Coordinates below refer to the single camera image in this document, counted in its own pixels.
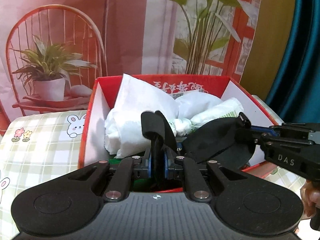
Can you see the teal blue curtain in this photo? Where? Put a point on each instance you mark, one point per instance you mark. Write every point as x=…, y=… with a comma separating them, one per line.
x=294, y=94

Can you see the black fabric cloth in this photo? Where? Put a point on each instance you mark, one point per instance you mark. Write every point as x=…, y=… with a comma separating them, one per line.
x=216, y=140

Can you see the right hand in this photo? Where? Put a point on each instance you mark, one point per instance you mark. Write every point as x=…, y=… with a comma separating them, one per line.
x=310, y=195

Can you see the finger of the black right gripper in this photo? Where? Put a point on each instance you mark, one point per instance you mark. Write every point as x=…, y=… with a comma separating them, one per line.
x=248, y=131

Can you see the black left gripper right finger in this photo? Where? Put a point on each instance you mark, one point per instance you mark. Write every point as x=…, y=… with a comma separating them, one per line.
x=173, y=164

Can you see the white cloth bundle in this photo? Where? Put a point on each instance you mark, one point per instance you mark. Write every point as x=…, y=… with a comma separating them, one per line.
x=123, y=130

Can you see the printed room scene backdrop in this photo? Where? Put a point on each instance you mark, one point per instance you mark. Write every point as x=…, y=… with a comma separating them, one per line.
x=208, y=37

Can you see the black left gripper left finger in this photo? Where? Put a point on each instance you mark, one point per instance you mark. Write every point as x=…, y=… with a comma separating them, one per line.
x=142, y=166

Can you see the green plaid bunny tablecloth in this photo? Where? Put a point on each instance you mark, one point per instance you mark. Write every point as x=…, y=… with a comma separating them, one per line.
x=35, y=149

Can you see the red strawberry cardboard box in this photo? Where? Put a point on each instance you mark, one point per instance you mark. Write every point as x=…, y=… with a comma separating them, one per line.
x=106, y=88

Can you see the white green patterned cloth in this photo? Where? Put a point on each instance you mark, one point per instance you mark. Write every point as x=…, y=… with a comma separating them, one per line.
x=227, y=109

